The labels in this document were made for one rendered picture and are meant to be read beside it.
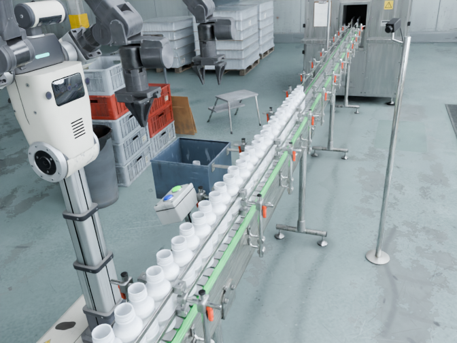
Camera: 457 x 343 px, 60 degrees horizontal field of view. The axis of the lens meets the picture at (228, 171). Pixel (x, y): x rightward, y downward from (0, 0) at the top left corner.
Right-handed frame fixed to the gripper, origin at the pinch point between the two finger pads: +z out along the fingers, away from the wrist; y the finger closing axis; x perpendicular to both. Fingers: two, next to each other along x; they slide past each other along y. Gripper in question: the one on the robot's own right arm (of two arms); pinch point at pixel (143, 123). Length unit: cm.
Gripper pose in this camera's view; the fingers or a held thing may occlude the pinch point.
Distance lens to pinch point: 107.1
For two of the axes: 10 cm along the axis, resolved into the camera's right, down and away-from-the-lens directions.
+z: 0.7, 9.0, 4.3
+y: 9.3, 0.9, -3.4
